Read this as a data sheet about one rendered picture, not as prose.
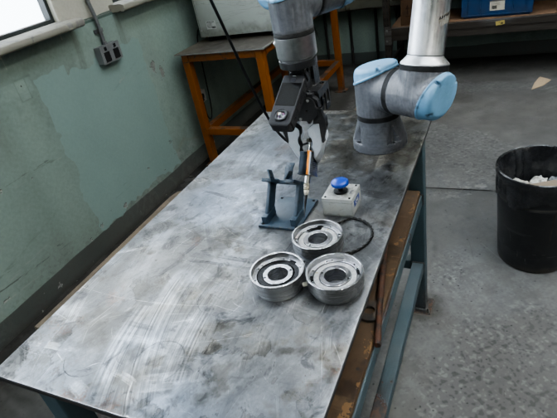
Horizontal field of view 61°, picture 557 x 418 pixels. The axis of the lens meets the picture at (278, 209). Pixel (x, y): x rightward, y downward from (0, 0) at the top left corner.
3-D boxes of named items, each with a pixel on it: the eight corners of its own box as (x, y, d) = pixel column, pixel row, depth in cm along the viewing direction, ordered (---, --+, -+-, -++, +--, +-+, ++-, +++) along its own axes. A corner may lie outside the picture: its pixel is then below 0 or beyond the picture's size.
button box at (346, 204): (353, 217, 106) (351, 198, 104) (323, 215, 109) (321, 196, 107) (362, 198, 112) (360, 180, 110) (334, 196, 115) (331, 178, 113)
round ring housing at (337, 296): (360, 265, 92) (358, 248, 90) (370, 303, 83) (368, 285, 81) (306, 273, 93) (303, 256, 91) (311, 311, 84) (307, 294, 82)
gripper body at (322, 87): (332, 108, 97) (325, 48, 91) (318, 125, 91) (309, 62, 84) (298, 109, 100) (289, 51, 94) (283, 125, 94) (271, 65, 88)
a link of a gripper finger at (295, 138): (312, 152, 103) (311, 112, 98) (302, 165, 98) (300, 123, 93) (299, 150, 104) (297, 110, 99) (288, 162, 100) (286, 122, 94)
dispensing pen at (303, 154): (293, 216, 96) (300, 133, 96) (301, 216, 100) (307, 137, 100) (303, 216, 95) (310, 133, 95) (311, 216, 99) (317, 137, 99)
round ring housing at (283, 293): (279, 313, 85) (276, 295, 83) (242, 289, 92) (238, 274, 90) (318, 280, 90) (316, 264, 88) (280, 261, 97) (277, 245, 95)
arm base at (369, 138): (360, 132, 144) (358, 100, 139) (412, 132, 138) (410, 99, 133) (347, 154, 133) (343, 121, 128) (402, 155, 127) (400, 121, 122)
